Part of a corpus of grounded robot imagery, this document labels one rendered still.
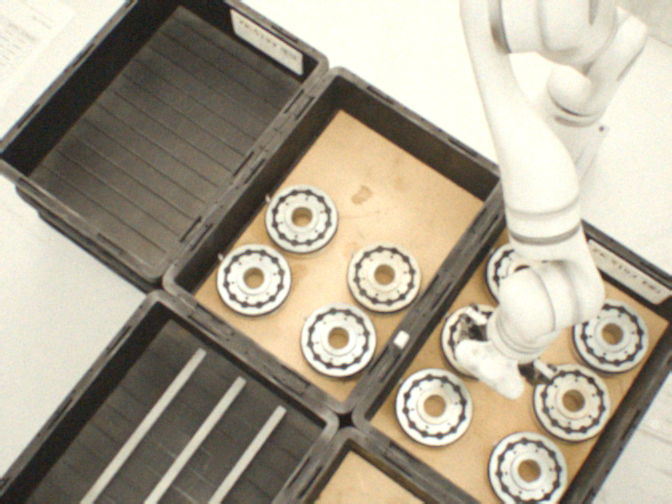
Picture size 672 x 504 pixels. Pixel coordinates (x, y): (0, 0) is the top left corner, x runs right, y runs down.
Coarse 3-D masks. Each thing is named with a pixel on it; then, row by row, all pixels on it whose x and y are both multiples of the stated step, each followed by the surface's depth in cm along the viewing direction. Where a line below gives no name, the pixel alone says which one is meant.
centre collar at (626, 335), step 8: (600, 320) 124; (608, 320) 124; (616, 320) 124; (600, 328) 123; (624, 328) 123; (600, 336) 123; (624, 336) 123; (600, 344) 123; (608, 344) 123; (616, 344) 123; (624, 344) 123; (616, 352) 123
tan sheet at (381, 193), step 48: (336, 144) 135; (384, 144) 135; (336, 192) 133; (384, 192) 133; (432, 192) 133; (240, 240) 130; (336, 240) 131; (384, 240) 131; (432, 240) 131; (336, 288) 128; (288, 336) 126; (336, 336) 126; (384, 336) 126; (336, 384) 124
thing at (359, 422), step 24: (480, 240) 122; (600, 240) 120; (456, 264) 119; (648, 264) 119; (432, 312) 117; (384, 384) 114; (648, 384) 115; (360, 408) 113; (648, 408) 114; (624, 432) 114; (408, 456) 113; (432, 480) 111; (600, 480) 111
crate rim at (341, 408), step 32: (320, 96) 127; (384, 96) 126; (288, 128) 125; (256, 160) 123; (480, 160) 124; (480, 224) 121; (192, 256) 119; (448, 256) 119; (224, 320) 117; (256, 352) 115; (384, 352) 117
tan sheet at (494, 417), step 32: (480, 288) 129; (608, 288) 129; (544, 352) 126; (480, 384) 124; (608, 384) 125; (384, 416) 123; (480, 416) 123; (512, 416) 123; (416, 448) 122; (448, 448) 122; (480, 448) 122; (576, 448) 122; (480, 480) 121
